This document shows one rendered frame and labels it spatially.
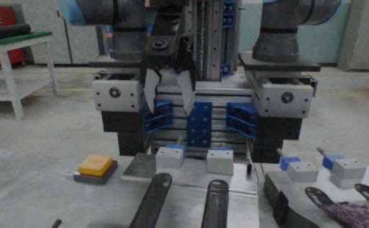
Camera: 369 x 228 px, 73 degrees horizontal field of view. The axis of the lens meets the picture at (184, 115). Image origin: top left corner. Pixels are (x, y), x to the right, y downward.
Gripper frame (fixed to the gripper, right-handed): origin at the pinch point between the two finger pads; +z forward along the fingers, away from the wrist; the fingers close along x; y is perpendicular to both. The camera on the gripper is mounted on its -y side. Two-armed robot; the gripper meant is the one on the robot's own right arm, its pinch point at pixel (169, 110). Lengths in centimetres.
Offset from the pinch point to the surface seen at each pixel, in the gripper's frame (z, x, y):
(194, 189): 12.2, -6.4, -7.6
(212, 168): 10.9, -9.1, -2.2
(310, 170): 12.7, -29.1, 3.7
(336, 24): 10, -213, 564
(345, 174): 14.3, -36.9, 5.9
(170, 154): 9.2, -0.3, -1.3
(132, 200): 12.4, 3.8, -12.3
